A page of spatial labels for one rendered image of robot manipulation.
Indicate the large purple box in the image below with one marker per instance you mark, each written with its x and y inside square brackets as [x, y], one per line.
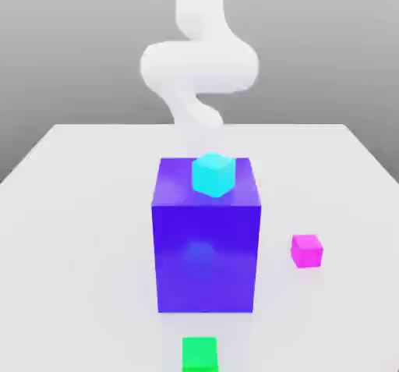
[205, 259]

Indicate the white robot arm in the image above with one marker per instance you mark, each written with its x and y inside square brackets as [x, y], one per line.
[199, 66]

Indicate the small magenta cube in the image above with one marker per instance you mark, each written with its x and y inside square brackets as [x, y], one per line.
[307, 252]

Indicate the small green cube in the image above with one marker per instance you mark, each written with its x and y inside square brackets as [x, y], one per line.
[199, 354]

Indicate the small cyan cube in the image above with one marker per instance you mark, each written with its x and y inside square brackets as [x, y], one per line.
[213, 175]

